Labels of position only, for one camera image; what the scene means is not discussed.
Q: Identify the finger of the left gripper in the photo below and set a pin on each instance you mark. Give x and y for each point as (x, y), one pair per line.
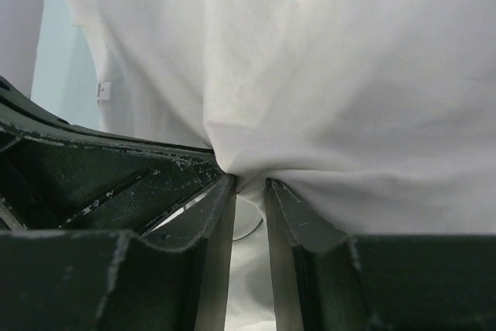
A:
(55, 175)

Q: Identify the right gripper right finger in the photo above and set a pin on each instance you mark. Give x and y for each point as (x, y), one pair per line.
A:
(326, 279)

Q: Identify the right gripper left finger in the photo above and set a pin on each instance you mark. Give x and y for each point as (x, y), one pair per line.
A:
(175, 278)

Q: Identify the white t-shirt garment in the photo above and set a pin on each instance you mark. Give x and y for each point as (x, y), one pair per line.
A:
(379, 113)

